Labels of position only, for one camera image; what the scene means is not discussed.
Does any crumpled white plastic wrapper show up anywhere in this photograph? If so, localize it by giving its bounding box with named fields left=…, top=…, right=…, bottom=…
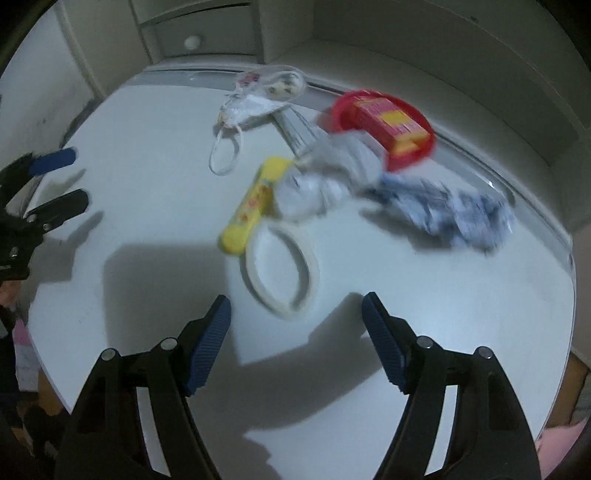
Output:
left=274, top=134, right=384, bottom=220

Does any red yellow small box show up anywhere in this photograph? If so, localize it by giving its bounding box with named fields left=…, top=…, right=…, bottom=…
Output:
left=355, top=98, right=428, bottom=153

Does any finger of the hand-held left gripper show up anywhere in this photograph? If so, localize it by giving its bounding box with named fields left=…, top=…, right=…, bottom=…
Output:
left=25, top=189, right=89, bottom=230
left=0, top=147, right=77, bottom=204

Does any red round lid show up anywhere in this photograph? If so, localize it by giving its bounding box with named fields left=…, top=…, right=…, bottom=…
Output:
left=330, top=90, right=437, bottom=172

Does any clear printed plastic wrapper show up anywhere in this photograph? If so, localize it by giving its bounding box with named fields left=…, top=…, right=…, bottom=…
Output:
left=233, top=65, right=308, bottom=100

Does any white tape ring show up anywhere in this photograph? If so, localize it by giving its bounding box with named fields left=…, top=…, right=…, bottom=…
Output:
left=245, top=222, right=320, bottom=320

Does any white desk hutch shelf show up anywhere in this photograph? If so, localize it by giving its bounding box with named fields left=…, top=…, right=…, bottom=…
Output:
left=129, top=0, right=591, bottom=241

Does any white face mask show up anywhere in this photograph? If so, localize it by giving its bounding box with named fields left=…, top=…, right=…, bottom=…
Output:
left=210, top=92, right=291, bottom=175

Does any pink clothing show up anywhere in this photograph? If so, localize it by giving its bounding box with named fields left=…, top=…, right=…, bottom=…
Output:
left=538, top=425, right=583, bottom=480

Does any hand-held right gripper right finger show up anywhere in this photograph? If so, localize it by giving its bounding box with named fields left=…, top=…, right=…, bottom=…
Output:
left=361, top=292, right=541, bottom=480

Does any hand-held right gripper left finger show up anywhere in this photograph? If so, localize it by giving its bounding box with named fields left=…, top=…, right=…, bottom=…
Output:
left=60, top=295, right=232, bottom=480

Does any white hutch drawer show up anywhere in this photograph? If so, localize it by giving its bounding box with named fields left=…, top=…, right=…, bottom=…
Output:
left=152, top=4, right=259, bottom=58

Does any crumpled blue white wrapper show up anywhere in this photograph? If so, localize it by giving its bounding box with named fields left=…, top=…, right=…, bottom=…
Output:
left=365, top=173, right=515, bottom=252

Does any yellow stick packet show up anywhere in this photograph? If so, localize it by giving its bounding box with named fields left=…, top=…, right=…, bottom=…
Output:
left=218, top=157, right=296, bottom=254

